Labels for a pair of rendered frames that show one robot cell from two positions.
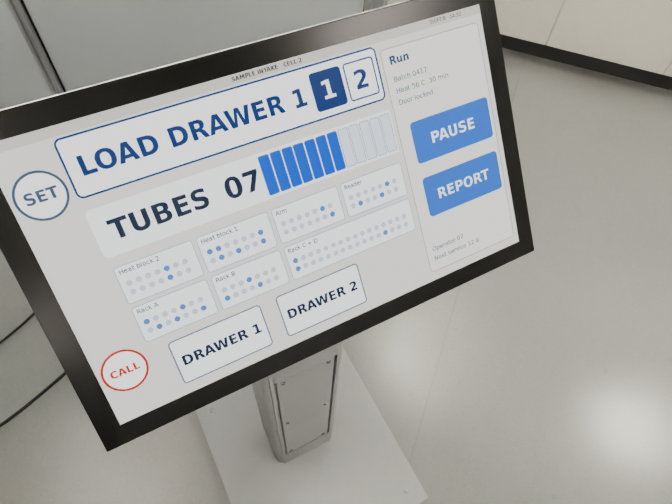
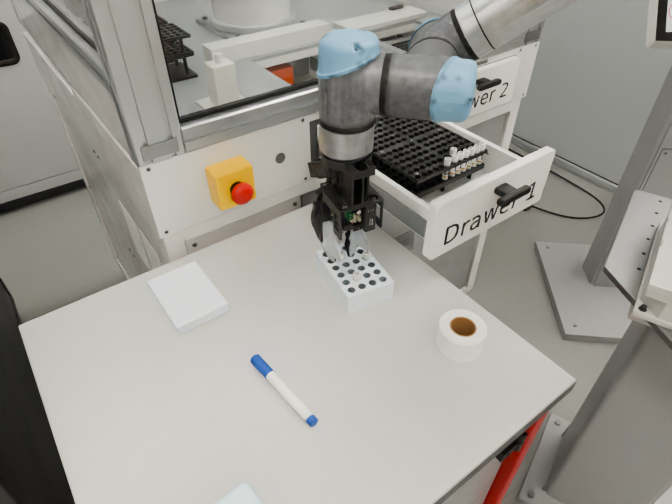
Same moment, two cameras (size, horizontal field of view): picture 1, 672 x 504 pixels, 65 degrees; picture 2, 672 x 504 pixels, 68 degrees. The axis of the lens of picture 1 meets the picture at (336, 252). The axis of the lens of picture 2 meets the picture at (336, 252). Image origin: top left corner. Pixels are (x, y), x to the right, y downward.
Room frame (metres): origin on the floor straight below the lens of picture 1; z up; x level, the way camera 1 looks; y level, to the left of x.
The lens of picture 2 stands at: (-1.34, 0.08, 1.36)
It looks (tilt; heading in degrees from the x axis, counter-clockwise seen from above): 41 degrees down; 37
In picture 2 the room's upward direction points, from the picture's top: straight up
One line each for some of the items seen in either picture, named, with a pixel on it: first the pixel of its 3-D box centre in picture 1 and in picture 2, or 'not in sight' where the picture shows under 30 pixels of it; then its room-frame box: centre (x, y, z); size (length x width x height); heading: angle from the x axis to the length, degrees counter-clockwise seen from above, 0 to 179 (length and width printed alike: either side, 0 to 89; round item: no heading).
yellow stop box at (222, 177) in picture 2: not in sight; (232, 183); (-0.86, 0.67, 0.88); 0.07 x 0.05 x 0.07; 163
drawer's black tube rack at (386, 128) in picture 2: not in sight; (410, 154); (-0.57, 0.47, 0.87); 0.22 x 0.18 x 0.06; 73
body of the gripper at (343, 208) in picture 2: not in sight; (348, 189); (-0.84, 0.43, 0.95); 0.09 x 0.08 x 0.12; 63
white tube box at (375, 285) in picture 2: not in sight; (353, 274); (-0.84, 0.42, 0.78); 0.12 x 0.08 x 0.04; 63
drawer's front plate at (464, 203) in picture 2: not in sight; (491, 200); (-0.63, 0.28, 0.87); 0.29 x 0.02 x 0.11; 163
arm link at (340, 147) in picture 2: not in sight; (348, 136); (-0.84, 0.43, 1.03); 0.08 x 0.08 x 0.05
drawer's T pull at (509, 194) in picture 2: not in sight; (508, 192); (-0.64, 0.25, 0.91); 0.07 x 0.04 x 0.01; 163
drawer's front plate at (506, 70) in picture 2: not in sight; (473, 92); (-0.24, 0.50, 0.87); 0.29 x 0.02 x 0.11; 163
